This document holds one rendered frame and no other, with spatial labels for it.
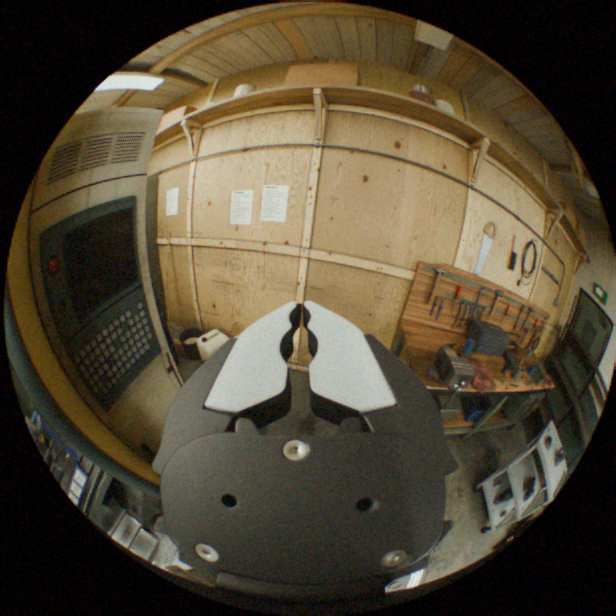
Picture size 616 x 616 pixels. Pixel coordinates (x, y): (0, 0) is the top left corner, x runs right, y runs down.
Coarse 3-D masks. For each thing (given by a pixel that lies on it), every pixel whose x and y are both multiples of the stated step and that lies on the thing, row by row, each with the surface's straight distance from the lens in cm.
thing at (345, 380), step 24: (312, 312) 11; (312, 336) 9; (336, 336) 9; (360, 336) 9; (312, 360) 8; (336, 360) 8; (360, 360) 8; (312, 384) 7; (336, 384) 7; (360, 384) 7; (384, 384) 7; (312, 408) 8; (336, 408) 7; (360, 408) 6; (384, 408) 7
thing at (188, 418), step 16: (224, 352) 9; (208, 368) 8; (192, 384) 8; (208, 384) 8; (176, 400) 8; (192, 400) 8; (176, 416) 8; (192, 416) 7; (208, 416) 7; (224, 416) 7; (176, 432) 7; (192, 432) 7; (208, 432) 7; (160, 448) 7; (176, 448) 7; (160, 464) 7
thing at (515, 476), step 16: (544, 432) 196; (528, 448) 238; (544, 448) 195; (560, 448) 217; (512, 464) 198; (528, 464) 236; (544, 464) 189; (560, 464) 232; (496, 480) 238; (512, 480) 203; (528, 480) 220; (560, 480) 233; (496, 496) 234; (512, 496) 247; (528, 496) 222; (496, 512) 240; (528, 512) 218; (496, 528) 238
